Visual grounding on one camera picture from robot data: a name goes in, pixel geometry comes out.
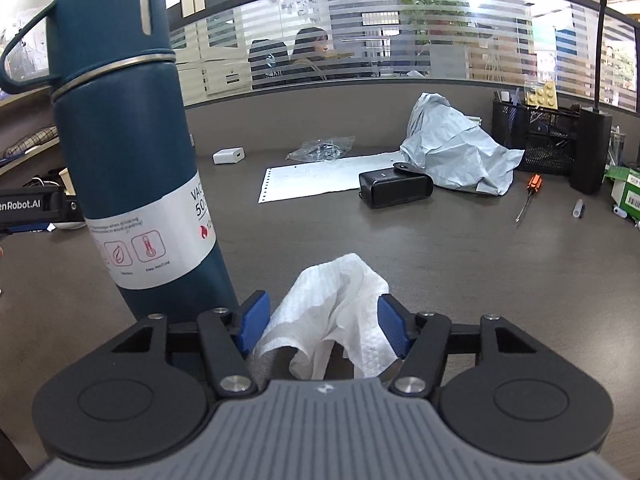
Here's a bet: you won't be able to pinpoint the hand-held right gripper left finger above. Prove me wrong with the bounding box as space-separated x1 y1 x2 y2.
111 290 273 397

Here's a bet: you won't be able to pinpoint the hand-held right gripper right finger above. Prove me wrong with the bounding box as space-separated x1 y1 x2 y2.
377 294 528 397

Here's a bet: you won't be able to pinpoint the white paper towel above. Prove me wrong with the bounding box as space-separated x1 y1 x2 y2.
252 253 401 380

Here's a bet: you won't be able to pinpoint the blue vacuum bottle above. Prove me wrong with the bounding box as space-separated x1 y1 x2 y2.
0 0 241 323

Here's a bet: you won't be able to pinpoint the checkered cloth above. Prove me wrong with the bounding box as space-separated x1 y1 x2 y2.
0 125 61 160

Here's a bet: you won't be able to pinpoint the black leather case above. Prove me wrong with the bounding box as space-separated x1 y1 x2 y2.
358 162 434 210

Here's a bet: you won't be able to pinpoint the white perforated paper sheet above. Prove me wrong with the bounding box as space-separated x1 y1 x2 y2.
257 151 403 204

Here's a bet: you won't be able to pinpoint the clear plastic parts bag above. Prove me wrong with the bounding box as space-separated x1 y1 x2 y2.
286 136 355 163

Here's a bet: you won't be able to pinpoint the grey crumpled plastic bag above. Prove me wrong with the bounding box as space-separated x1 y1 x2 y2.
400 92 525 196

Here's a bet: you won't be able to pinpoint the black mesh desk organizer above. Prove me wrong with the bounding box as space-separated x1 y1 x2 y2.
492 92 583 176

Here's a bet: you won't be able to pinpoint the black office chair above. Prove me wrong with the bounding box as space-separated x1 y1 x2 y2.
248 38 292 90

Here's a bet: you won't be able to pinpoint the black lamp base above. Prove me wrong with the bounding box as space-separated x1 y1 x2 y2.
570 0 615 196

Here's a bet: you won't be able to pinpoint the green cardboard box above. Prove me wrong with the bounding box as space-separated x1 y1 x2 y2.
604 165 640 221

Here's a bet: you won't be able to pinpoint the striped glass partition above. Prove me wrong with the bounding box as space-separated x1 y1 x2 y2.
167 0 640 111

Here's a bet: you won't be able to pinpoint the green potted plant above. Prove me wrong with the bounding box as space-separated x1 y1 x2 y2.
400 0 481 46

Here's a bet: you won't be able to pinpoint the tangled black cables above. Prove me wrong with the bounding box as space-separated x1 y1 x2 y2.
22 172 66 191

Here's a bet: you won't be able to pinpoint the orange-handled screwdriver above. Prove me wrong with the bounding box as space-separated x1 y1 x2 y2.
516 174 543 223

